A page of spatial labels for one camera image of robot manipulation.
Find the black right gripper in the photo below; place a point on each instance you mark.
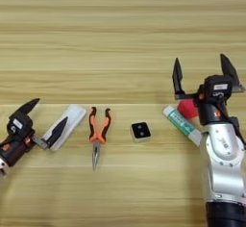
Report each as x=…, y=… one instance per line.
x=214, y=112

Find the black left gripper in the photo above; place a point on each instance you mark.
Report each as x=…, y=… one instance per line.
x=16, y=147

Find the white USB modem dongle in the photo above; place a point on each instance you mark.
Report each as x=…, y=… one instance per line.
x=72, y=118

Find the small black square box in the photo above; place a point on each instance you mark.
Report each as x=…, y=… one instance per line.
x=140, y=131

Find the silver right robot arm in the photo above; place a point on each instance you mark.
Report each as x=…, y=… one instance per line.
x=224, y=170

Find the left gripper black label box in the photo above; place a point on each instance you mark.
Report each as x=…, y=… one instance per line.
x=19, y=125

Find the red cube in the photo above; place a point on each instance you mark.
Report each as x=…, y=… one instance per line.
x=187, y=109

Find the green white glue stick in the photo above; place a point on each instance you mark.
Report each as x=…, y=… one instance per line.
x=181, y=123

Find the orange black needle-nose pliers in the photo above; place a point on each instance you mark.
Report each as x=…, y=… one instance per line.
x=99, y=131

